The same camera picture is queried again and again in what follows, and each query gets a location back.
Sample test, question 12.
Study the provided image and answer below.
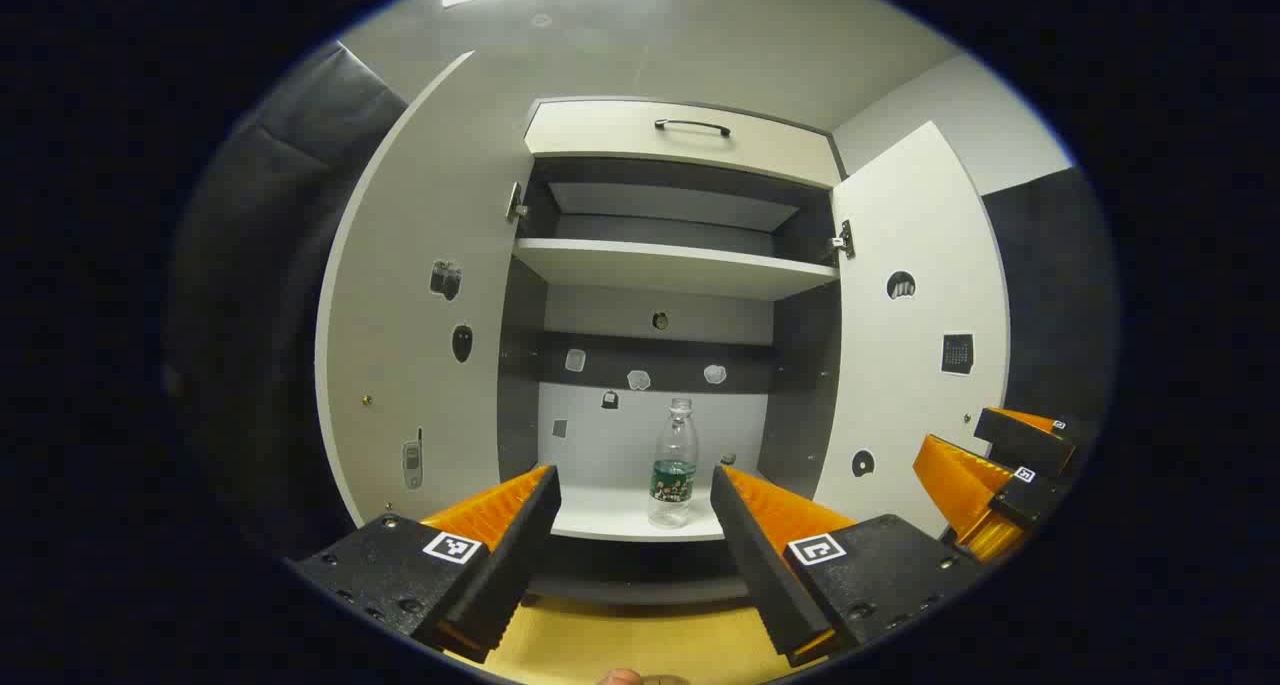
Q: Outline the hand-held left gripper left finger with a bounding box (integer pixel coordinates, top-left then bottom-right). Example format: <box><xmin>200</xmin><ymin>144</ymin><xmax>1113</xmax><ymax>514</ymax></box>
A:
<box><xmin>288</xmin><ymin>463</ymin><xmax>564</xmax><ymax>664</ymax></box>

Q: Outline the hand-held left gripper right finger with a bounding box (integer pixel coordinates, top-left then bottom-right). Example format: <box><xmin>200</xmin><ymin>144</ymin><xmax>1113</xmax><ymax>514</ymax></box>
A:
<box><xmin>710</xmin><ymin>463</ymin><xmax>988</xmax><ymax>668</ymax></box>

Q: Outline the clear plastic bottle green label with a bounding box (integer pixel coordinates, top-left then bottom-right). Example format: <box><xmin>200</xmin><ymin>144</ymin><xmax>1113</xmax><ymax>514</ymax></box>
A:
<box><xmin>648</xmin><ymin>397</ymin><xmax>700</xmax><ymax>529</ymax></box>

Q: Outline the white cabinet door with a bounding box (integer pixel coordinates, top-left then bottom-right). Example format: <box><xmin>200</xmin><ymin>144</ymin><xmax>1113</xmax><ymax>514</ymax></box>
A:
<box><xmin>314</xmin><ymin>50</ymin><xmax>536</xmax><ymax>528</ymax></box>
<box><xmin>812</xmin><ymin>120</ymin><xmax>1012</xmax><ymax>541</ymax></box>

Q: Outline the grey white cabinet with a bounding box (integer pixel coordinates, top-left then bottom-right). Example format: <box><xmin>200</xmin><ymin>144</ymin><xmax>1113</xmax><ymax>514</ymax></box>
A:
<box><xmin>497</xmin><ymin>95</ymin><xmax>847</xmax><ymax>606</ymax></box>

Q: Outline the white cabinet shelf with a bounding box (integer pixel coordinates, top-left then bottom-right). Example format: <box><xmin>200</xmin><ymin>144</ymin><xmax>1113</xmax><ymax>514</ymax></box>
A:
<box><xmin>513</xmin><ymin>237</ymin><xmax>839</xmax><ymax>301</ymax></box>

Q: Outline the black backdrop cloth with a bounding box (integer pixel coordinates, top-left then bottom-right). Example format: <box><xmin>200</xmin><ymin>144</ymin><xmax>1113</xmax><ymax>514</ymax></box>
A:
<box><xmin>165</xmin><ymin>40</ymin><xmax>411</xmax><ymax>566</ymax></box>
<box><xmin>983</xmin><ymin>165</ymin><xmax>1119</xmax><ymax>436</ymax></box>

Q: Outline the white drawer front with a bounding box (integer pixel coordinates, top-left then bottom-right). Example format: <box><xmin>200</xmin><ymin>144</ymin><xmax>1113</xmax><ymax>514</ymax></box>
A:
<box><xmin>523</xmin><ymin>98</ymin><xmax>842</xmax><ymax>189</ymax></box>

